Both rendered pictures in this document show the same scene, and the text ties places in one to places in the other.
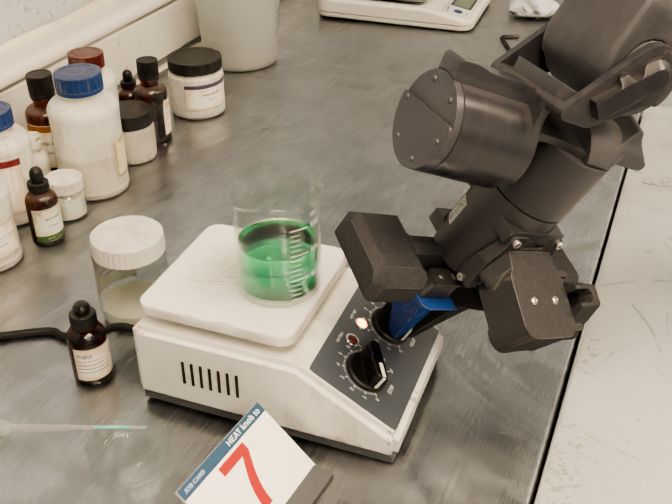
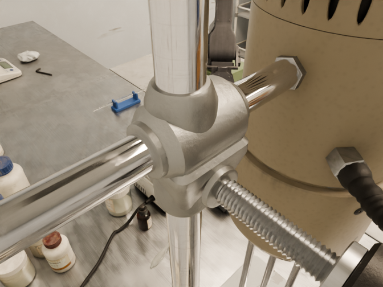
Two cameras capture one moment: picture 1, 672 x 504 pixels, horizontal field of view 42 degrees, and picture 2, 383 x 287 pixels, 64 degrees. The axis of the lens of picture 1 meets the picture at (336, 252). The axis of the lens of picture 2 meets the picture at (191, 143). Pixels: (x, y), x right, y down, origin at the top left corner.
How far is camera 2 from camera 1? 0.59 m
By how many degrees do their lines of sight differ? 52
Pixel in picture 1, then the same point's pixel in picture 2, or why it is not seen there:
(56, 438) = not seen: hidden behind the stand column
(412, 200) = (114, 127)
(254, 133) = (31, 147)
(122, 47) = not seen: outside the picture
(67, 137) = (15, 188)
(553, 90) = (229, 65)
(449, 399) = not seen: hidden behind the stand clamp
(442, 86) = (223, 75)
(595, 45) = (229, 51)
